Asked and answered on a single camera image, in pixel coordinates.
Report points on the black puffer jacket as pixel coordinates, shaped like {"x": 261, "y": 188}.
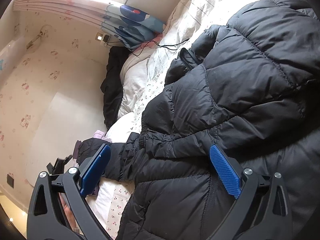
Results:
{"x": 225, "y": 92}

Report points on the dark wall switch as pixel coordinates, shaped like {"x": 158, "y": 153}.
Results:
{"x": 10, "y": 181}

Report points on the blue printed pillow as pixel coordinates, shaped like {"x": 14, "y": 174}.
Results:
{"x": 130, "y": 20}

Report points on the wall socket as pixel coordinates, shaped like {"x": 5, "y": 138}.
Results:
{"x": 99, "y": 37}

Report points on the white window ledge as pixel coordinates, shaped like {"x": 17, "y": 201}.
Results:
{"x": 62, "y": 7}

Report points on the light purple cloth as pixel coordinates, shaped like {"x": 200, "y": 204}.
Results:
{"x": 100, "y": 135}

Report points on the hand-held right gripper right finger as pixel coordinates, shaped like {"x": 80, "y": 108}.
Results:
{"x": 225, "y": 172}

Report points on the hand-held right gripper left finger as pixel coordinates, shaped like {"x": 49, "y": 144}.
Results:
{"x": 96, "y": 170}

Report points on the black charger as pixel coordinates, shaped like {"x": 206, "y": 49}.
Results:
{"x": 107, "y": 39}

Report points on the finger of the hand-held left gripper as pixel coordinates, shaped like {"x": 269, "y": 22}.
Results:
{"x": 59, "y": 166}

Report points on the wall-mounted fixture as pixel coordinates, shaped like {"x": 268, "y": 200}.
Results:
{"x": 37, "y": 38}

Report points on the white quilt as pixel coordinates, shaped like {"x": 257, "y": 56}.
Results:
{"x": 190, "y": 12}

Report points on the dark cloth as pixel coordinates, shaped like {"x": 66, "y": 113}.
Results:
{"x": 113, "y": 85}

